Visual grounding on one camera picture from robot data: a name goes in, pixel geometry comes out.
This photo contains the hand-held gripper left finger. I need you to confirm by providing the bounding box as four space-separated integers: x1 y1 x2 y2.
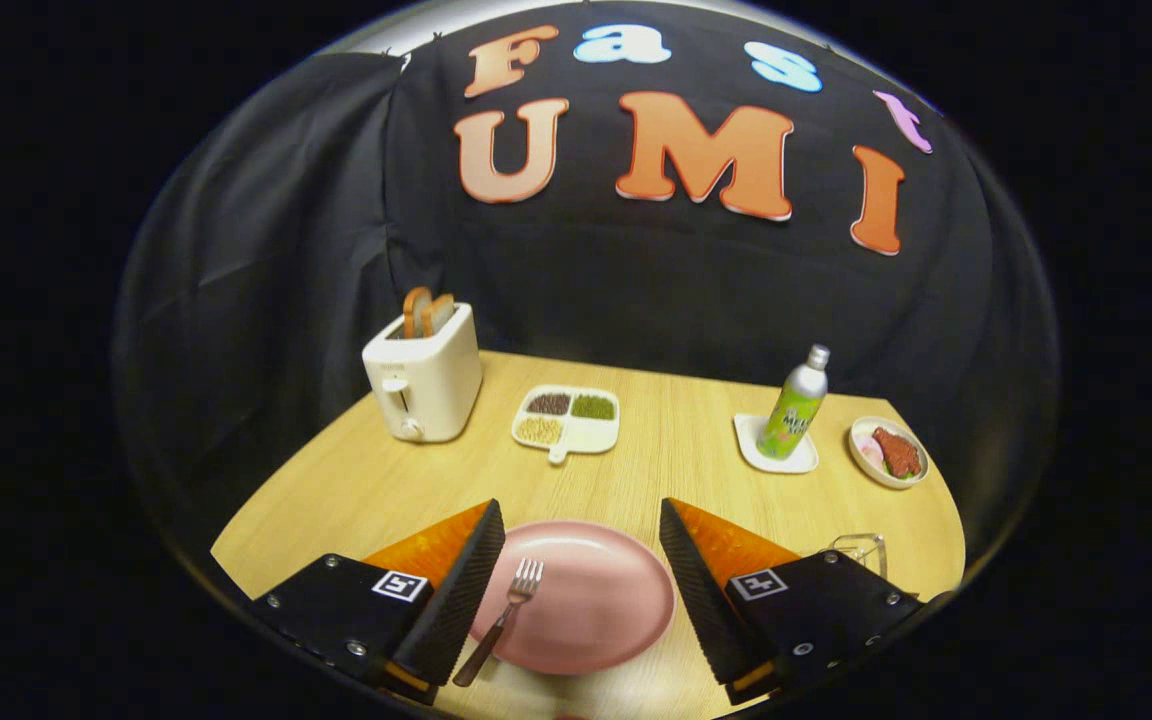
251 498 507 707

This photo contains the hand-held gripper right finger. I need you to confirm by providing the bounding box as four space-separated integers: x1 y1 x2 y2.
658 497 942 707

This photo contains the metal fork with brown handle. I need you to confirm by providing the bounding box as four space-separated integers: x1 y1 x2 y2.
452 557 545 689

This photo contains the pink round plate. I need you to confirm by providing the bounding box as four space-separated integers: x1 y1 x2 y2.
466 520 677 677

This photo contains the perforated metal basket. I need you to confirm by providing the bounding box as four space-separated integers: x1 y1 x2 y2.
829 533 889 581

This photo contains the white square coaster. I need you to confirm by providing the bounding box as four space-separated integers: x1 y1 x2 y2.
733 413 820 475

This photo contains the white divided dish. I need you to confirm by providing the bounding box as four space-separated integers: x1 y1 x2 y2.
511 384 622 466

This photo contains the white oval food plate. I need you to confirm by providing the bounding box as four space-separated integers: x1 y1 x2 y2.
848 416 930 490

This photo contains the white toaster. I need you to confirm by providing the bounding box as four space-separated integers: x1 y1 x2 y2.
362 303 484 444

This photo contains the silver green soda bottle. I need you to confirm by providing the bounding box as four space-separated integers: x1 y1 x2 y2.
757 344 831 461

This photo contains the brown meat piece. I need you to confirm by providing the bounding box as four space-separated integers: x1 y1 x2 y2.
871 427 923 479

